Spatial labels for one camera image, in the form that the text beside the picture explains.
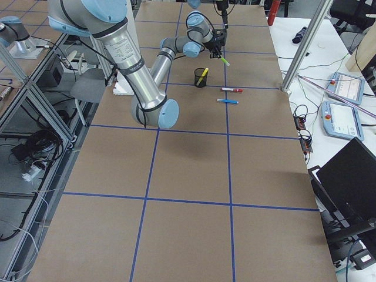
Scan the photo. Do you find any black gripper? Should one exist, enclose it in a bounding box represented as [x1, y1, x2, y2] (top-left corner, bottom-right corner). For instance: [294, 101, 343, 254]
[205, 36, 221, 59]
[216, 0, 229, 29]

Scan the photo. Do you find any green marker pen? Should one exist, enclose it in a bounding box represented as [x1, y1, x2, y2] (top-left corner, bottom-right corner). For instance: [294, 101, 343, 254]
[220, 56, 230, 66]

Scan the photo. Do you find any red marker pen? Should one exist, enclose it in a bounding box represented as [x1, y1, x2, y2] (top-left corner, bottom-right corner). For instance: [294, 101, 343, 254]
[221, 87, 243, 93]

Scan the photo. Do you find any blue marker pen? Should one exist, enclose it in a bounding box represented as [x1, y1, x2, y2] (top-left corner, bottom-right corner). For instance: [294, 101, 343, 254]
[217, 99, 239, 105]

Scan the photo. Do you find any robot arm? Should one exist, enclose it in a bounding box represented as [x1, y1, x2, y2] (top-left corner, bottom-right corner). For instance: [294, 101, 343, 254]
[150, 11, 227, 85]
[48, 0, 229, 129]

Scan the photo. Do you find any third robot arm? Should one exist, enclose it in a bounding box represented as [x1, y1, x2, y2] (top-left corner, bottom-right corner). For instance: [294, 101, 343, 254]
[1, 16, 42, 59]

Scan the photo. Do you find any yellow marker pen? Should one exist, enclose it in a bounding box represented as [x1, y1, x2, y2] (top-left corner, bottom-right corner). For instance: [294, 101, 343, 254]
[196, 68, 209, 86]

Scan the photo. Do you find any black mesh pen cup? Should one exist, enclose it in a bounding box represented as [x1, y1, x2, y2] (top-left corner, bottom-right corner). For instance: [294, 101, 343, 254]
[194, 68, 209, 88]

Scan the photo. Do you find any red fire extinguisher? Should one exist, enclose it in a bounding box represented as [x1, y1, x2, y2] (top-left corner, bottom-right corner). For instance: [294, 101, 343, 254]
[267, 0, 281, 26]

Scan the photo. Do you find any grey chair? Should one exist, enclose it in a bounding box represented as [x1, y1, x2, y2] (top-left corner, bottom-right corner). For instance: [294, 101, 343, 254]
[70, 68, 106, 127]

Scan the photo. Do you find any teach pendant upper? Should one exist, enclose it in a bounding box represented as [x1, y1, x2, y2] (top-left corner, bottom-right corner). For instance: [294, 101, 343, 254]
[327, 72, 365, 105]

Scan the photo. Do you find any teach pendant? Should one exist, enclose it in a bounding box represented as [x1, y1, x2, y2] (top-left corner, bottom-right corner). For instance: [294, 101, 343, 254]
[321, 101, 364, 141]
[327, 72, 365, 105]

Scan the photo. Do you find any teach pendant lower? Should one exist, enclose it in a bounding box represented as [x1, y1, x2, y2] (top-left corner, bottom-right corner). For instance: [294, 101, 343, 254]
[321, 101, 364, 141]

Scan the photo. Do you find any black laptop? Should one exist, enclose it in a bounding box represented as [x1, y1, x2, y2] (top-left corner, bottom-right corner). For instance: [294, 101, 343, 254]
[311, 136, 376, 227]

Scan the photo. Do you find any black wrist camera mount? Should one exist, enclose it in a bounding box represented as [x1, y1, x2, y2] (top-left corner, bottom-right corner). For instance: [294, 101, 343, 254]
[213, 28, 227, 48]

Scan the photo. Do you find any aluminium frame post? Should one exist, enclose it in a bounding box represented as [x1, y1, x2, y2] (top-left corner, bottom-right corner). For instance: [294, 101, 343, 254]
[281, 0, 333, 92]

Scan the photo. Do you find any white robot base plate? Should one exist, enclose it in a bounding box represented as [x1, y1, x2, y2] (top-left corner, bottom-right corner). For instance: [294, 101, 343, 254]
[113, 71, 134, 96]

